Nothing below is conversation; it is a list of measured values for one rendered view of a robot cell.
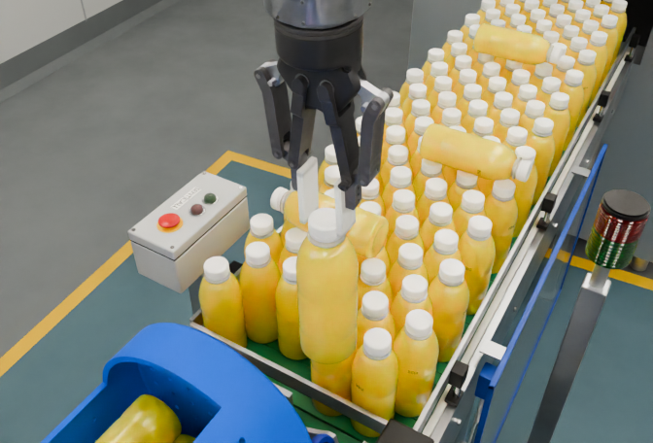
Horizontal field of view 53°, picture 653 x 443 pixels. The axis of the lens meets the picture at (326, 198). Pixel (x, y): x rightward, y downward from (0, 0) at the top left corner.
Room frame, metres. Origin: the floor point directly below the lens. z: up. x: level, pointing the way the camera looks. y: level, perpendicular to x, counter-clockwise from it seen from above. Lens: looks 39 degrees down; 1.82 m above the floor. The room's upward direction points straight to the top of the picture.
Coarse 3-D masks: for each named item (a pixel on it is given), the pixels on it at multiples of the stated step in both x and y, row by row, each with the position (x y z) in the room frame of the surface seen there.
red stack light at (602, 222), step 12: (600, 204) 0.71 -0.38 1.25; (600, 216) 0.69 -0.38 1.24; (612, 216) 0.68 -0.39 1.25; (648, 216) 0.68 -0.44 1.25; (600, 228) 0.69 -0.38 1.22; (612, 228) 0.67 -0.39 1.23; (624, 228) 0.67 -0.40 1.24; (636, 228) 0.67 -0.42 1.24; (612, 240) 0.67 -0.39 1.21; (624, 240) 0.67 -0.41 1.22; (636, 240) 0.67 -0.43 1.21
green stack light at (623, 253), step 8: (592, 232) 0.70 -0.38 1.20; (592, 240) 0.69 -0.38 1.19; (600, 240) 0.68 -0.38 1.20; (608, 240) 0.67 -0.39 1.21; (592, 248) 0.69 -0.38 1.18; (600, 248) 0.68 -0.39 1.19; (608, 248) 0.67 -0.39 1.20; (616, 248) 0.67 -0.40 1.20; (624, 248) 0.67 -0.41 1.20; (632, 248) 0.67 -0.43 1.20; (592, 256) 0.68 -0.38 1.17; (600, 256) 0.67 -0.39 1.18; (608, 256) 0.67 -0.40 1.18; (616, 256) 0.67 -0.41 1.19; (624, 256) 0.67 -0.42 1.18; (632, 256) 0.68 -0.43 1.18; (600, 264) 0.67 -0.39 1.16; (608, 264) 0.67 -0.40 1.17; (616, 264) 0.67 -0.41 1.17; (624, 264) 0.67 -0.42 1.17
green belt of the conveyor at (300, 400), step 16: (576, 128) 1.44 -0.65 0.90; (512, 240) 1.01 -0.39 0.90; (256, 352) 0.73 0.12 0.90; (272, 352) 0.73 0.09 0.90; (464, 352) 0.73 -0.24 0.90; (288, 368) 0.69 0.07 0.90; (304, 368) 0.69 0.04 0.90; (304, 400) 0.63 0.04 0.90; (304, 416) 0.60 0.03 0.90; (320, 416) 0.60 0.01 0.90; (336, 416) 0.60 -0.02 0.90; (400, 416) 0.60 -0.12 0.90; (336, 432) 0.57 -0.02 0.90; (352, 432) 0.57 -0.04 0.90
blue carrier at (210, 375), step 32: (128, 352) 0.48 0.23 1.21; (160, 352) 0.47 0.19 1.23; (192, 352) 0.46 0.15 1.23; (224, 352) 0.47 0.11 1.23; (128, 384) 0.53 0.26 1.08; (160, 384) 0.53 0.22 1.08; (192, 384) 0.42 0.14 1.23; (224, 384) 0.43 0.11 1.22; (256, 384) 0.44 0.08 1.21; (96, 416) 0.48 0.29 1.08; (192, 416) 0.51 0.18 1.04; (224, 416) 0.39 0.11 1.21; (256, 416) 0.40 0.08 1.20; (288, 416) 0.42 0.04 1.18
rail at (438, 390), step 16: (624, 48) 1.75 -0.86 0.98; (608, 80) 1.58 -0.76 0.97; (592, 112) 1.43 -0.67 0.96; (560, 160) 1.19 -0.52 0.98; (544, 192) 1.07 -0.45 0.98; (528, 224) 0.97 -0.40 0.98; (512, 256) 0.89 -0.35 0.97; (496, 288) 0.81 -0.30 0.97; (480, 320) 0.75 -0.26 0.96; (464, 336) 0.69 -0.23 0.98; (448, 368) 0.63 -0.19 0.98; (432, 400) 0.57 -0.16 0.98
